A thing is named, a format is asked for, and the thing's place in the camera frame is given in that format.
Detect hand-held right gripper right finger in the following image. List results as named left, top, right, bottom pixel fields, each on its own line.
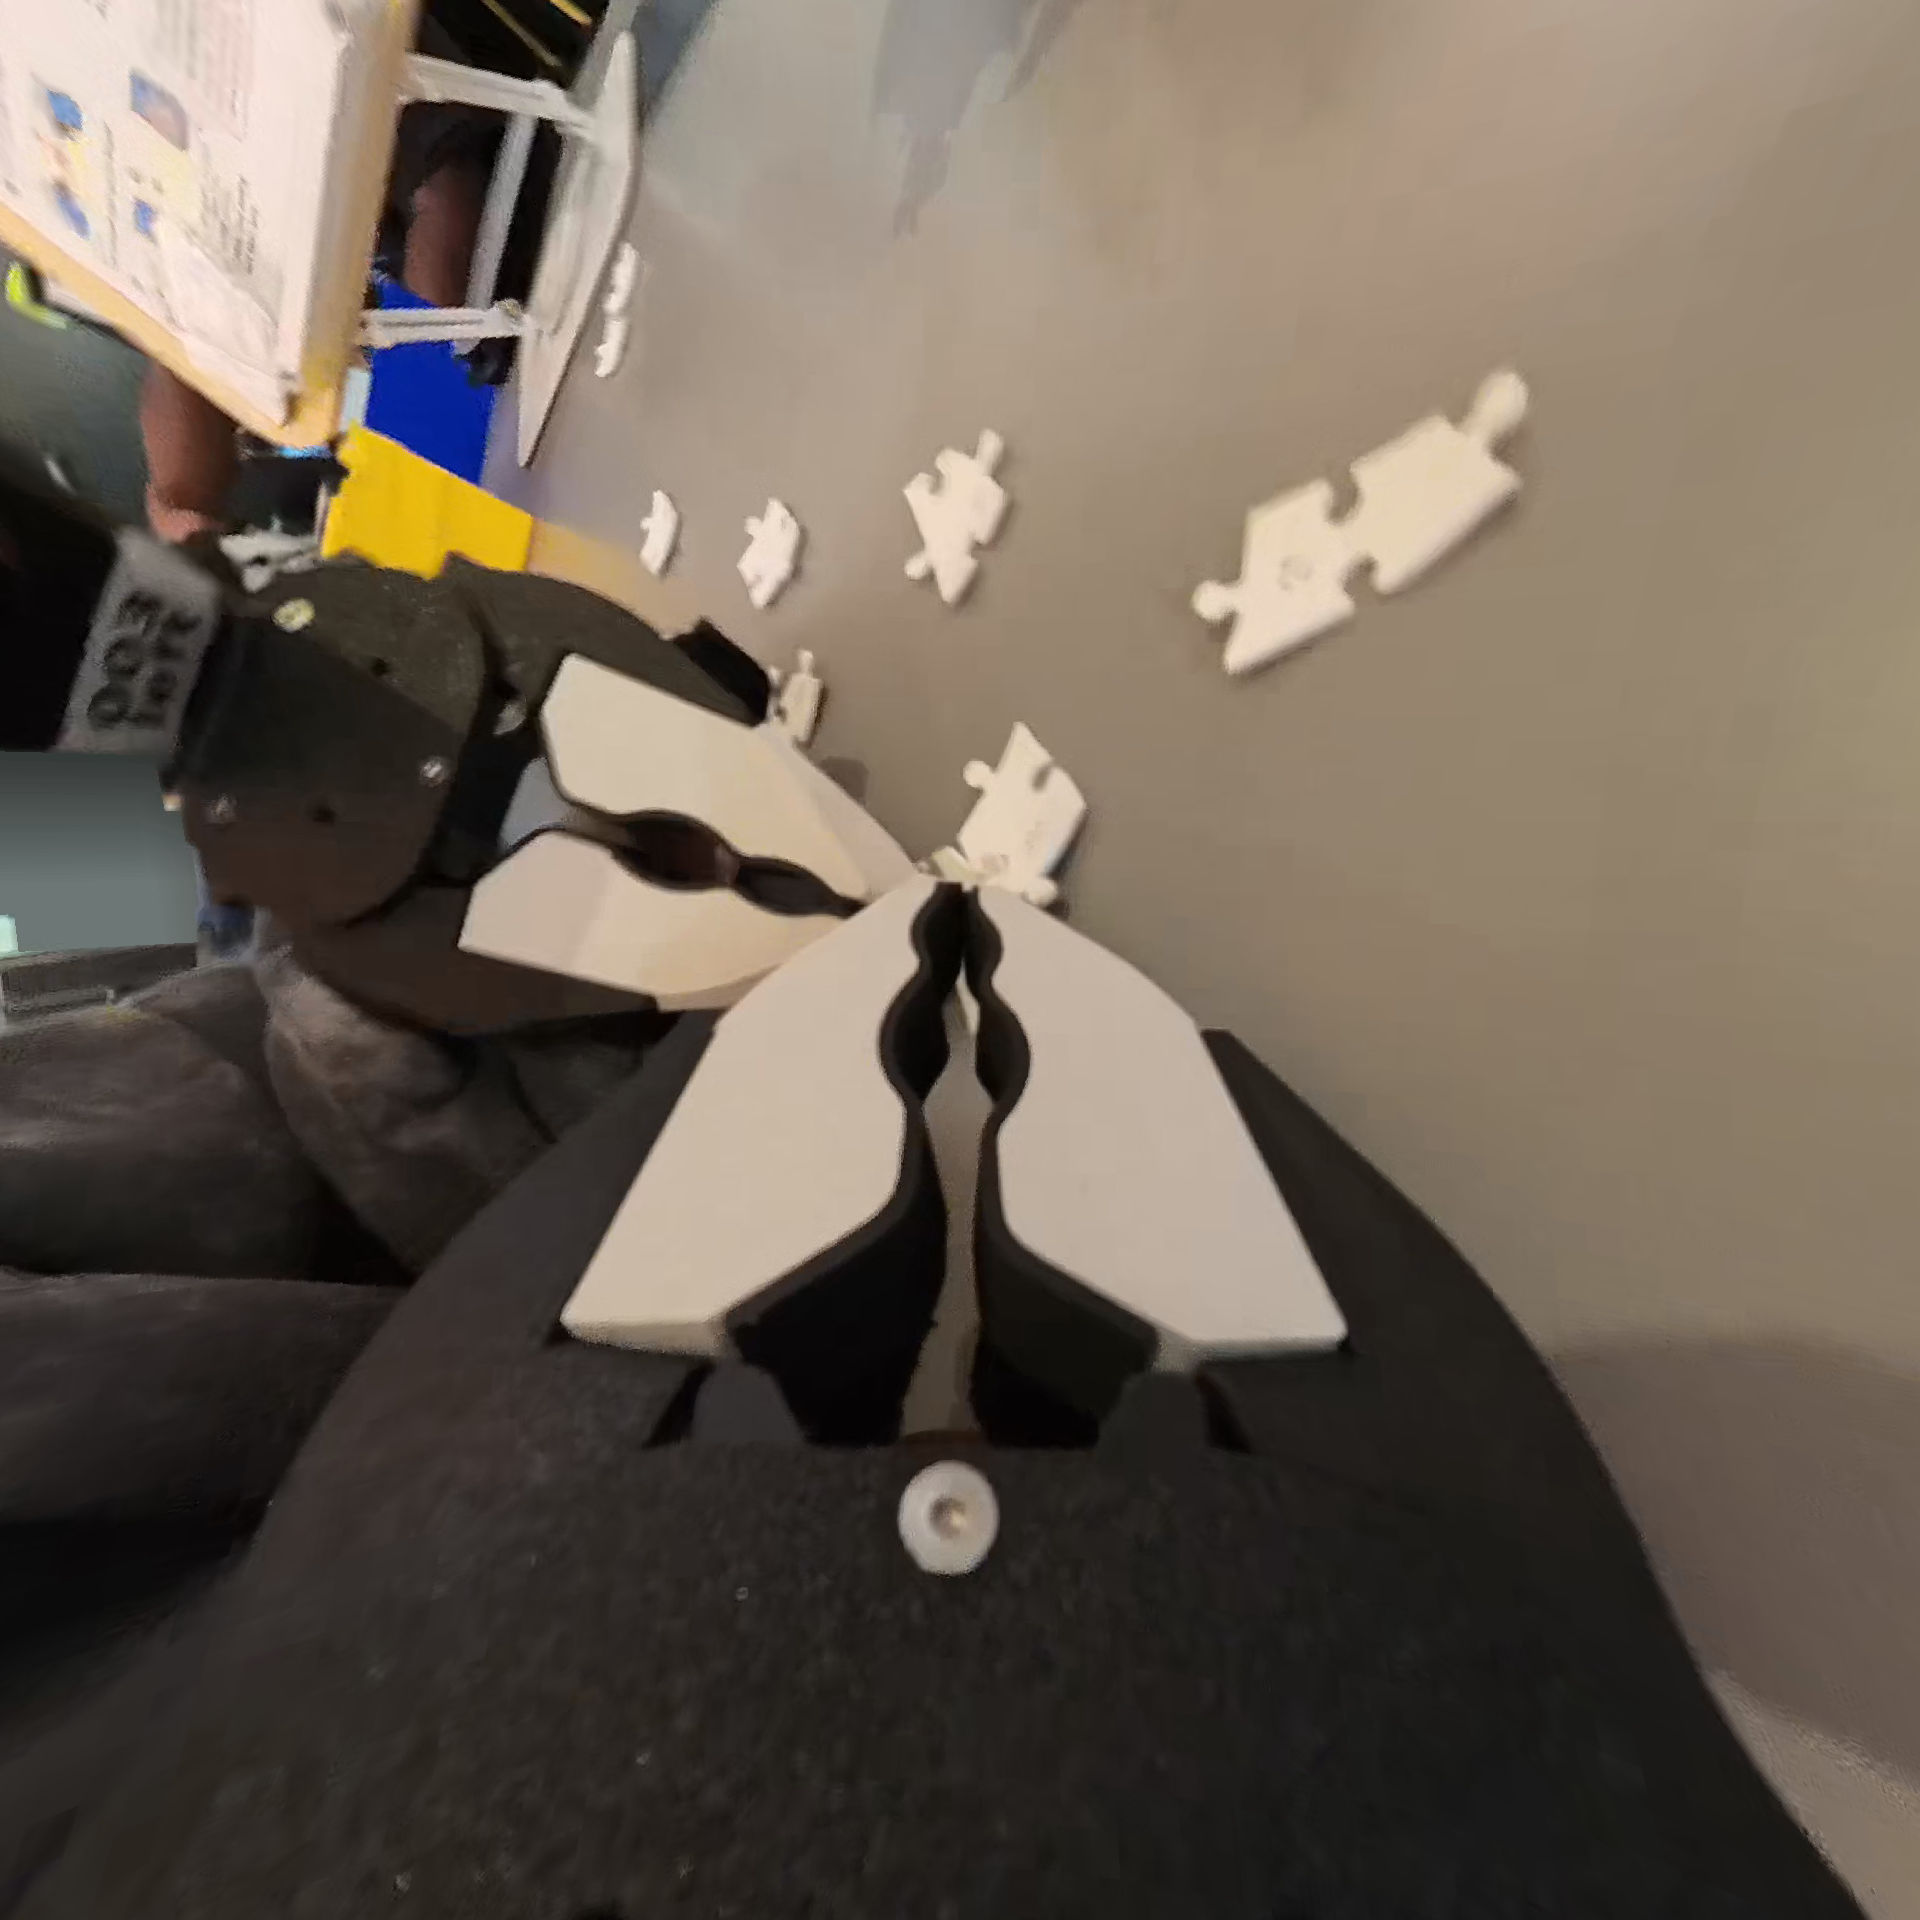
left=961, top=883, right=1349, bottom=1451

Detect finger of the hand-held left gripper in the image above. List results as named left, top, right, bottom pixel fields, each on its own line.
left=536, top=651, right=920, bottom=909
left=459, top=823, right=873, bottom=1008

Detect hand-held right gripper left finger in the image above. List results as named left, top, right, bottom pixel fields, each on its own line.
left=558, top=877, right=967, bottom=1451

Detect joined white puzzle pieces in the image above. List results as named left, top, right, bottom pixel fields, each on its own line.
left=1193, top=365, right=1531, bottom=676

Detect yellow storage bin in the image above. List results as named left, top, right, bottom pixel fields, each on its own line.
left=324, top=427, right=536, bottom=578

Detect blue storage bin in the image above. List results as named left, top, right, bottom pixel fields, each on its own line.
left=362, top=279, right=502, bottom=488

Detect person's dark clothing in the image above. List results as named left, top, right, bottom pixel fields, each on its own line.
left=0, top=960, right=437, bottom=1698

